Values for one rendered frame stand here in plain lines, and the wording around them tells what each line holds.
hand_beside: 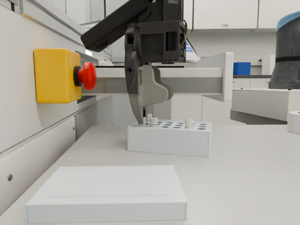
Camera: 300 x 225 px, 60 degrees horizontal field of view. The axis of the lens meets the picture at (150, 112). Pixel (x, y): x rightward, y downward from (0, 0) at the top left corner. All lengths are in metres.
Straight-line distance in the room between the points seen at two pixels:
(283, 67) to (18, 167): 0.78
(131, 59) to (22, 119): 0.16
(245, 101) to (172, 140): 0.52
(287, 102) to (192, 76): 0.28
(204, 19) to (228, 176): 3.71
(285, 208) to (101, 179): 0.17
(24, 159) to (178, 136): 0.20
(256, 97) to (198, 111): 2.75
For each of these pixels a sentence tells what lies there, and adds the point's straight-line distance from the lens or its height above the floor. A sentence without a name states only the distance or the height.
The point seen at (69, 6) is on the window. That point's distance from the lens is 0.64.
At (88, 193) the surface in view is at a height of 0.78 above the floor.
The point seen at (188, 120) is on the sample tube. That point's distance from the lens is 0.40.
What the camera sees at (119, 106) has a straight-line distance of 2.29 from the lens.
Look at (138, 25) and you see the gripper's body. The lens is 0.39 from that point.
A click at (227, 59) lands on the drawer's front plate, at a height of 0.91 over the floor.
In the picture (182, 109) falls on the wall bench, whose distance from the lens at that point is 3.55.
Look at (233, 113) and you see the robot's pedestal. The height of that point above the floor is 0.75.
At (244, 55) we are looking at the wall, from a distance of 4.41.
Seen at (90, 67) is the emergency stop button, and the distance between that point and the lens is 0.37.
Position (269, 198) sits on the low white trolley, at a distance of 0.28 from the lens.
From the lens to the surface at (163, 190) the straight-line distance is 0.24.
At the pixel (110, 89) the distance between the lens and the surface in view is 0.58.
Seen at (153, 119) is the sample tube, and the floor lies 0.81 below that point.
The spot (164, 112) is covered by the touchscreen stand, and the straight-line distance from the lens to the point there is 1.65.
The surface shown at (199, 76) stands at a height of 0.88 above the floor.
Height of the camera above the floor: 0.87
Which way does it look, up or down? 8 degrees down
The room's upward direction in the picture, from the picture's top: straight up
